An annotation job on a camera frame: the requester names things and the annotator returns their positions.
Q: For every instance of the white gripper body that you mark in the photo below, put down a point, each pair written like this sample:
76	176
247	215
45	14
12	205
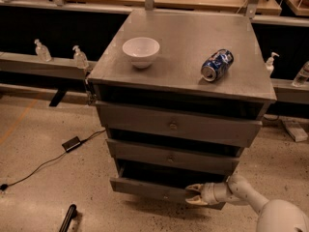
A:
209	192

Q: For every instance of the grey bottom drawer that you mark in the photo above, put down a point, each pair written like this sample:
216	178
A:
158	182

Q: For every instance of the grey drawer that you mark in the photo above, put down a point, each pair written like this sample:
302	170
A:
171	157
158	182
186	125

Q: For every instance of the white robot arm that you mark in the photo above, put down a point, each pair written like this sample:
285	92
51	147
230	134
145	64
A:
275	215

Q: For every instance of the grey middle drawer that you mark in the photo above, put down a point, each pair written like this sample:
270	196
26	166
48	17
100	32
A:
171	157

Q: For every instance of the grey top drawer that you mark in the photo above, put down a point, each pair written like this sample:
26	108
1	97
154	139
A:
186	125

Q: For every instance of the grey wooden drawer cabinet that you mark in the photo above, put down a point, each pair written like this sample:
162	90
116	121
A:
174	81

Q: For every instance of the small wooden block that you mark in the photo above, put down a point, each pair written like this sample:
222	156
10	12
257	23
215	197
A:
295	130

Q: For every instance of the crushed blue soda can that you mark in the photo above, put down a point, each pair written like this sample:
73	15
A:
217	65

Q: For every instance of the black power adapter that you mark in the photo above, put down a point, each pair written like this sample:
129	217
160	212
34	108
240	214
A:
71	144

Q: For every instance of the white pump bottle right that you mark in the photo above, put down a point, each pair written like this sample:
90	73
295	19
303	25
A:
270	61

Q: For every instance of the clear plastic water bottle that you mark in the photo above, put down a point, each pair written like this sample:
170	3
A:
302	76

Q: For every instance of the white ceramic bowl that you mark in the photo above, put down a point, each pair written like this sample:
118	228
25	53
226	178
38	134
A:
141	51

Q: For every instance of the clear pump bottle near cabinet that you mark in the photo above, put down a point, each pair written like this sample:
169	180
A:
80	58

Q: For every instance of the clear pump bottle far left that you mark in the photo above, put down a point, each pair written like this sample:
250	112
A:
42	51

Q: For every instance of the black cylindrical handle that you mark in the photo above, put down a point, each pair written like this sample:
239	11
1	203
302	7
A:
70	215

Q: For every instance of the grey metal shelf rail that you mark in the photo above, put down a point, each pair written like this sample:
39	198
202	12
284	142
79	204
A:
32	64

